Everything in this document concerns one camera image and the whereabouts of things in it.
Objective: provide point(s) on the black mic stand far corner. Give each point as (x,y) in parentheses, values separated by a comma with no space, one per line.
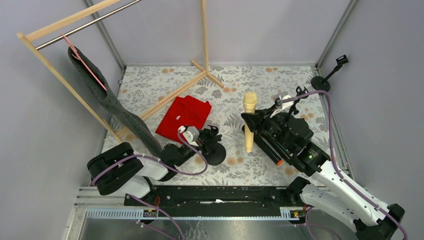
(322,83)

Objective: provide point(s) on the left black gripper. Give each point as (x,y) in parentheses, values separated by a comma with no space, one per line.
(205,139)

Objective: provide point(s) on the black mic stand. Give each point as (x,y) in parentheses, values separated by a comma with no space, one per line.
(299,91)
(210,145)

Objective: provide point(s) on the dark grey hanging garment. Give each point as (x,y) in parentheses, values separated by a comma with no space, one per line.
(109,102)

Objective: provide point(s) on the beige microphone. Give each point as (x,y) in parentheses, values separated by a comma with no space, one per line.
(249,104)

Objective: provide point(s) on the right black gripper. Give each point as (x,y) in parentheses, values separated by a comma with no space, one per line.
(265,117)

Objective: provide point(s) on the pink clothes hanger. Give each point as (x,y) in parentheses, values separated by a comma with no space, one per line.
(78,57)

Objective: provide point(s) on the metal clothes rail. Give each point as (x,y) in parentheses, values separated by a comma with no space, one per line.
(86,25)

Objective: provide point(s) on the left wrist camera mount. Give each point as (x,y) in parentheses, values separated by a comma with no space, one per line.
(190,134)

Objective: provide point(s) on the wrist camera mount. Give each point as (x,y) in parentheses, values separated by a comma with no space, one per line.
(281,102)
(190,134)

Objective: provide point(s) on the red folded shirt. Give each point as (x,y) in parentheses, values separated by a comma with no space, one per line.
(183,111)

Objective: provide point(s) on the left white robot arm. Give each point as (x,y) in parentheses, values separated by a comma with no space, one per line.
(123,170)

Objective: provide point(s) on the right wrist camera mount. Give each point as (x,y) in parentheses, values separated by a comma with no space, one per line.
(281,102)

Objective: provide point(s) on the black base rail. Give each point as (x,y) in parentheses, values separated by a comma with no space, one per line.
(223,201)

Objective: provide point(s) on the black microphone orange tip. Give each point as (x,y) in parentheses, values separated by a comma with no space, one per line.
(268,150)

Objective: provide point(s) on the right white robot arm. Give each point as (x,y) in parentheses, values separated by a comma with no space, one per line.
(334,192)

